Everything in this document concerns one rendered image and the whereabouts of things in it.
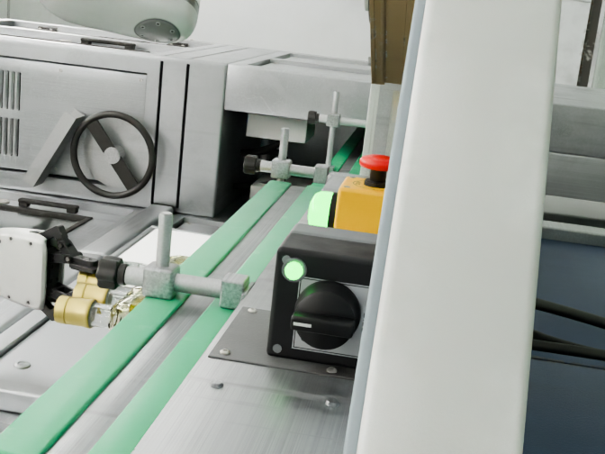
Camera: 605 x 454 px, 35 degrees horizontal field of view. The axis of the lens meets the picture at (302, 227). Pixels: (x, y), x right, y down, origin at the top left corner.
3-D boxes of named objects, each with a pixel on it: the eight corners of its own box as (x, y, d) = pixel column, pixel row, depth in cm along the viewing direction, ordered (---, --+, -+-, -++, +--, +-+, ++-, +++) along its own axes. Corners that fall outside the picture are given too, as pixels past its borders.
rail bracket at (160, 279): (253, 301, 84) (107, 279, 85) (261, 220, 82) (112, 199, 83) (243, 315, 80) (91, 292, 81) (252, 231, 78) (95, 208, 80)
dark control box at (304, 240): (392, 337, 73) (284, 321, 74) (406, 237, 71) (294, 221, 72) (384, 376, 65) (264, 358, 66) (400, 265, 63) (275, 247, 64)
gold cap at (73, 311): (85, 330, 114) (50, 323, 115) (95, 327, 118) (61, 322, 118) (90, 300, 114) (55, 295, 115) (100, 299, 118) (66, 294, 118)
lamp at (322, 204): (338, 231, 99) (309, 227, 99) (343, 188, 98) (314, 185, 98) (332, 241, 94) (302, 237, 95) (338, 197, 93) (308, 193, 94)
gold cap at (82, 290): (112, 312, 123) (79, 306, 124) (115, 285, 123) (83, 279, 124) (103, 315, 120) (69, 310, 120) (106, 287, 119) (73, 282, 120)
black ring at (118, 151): (157, 201, 233) (74, 189, 235) (163, 114, 228) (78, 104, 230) (151, 204, 228) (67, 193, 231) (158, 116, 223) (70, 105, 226)
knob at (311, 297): (356, 348, 65) (351, 366, 62) (292, 338, 66) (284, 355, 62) (365, 285, 64) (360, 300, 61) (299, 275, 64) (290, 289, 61)
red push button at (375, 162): (358, 183, 97) (362, 150, 96) (397, 188, 97) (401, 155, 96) (354, 190, 93) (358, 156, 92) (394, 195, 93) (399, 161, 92)
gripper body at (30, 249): (-28, 296, 131) (37, 315, 127) (-26, 225, 129) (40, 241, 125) (10, 285, 138) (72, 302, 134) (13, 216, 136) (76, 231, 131)
